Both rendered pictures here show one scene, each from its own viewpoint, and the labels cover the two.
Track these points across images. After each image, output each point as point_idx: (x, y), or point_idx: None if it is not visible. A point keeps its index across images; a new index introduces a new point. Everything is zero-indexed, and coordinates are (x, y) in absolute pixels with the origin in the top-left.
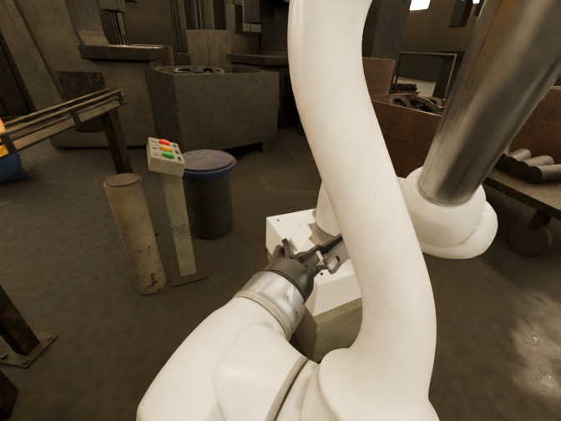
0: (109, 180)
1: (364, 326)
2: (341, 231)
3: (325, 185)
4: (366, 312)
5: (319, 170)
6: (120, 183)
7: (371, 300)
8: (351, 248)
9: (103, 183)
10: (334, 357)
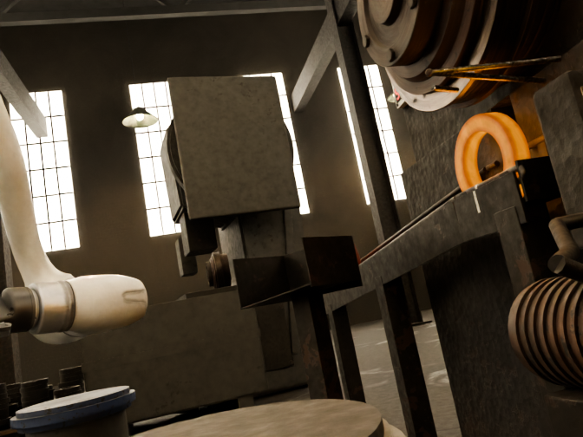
0: (334, 418)
1: (43, 256)
2: (33, 222)
3: (30, 202)
4: (42, 251)
5: (29, 196)
6: (215, 422)
7: (41, 243)
8: (36, 226)
9: (392, 427)
10: (52, 279)
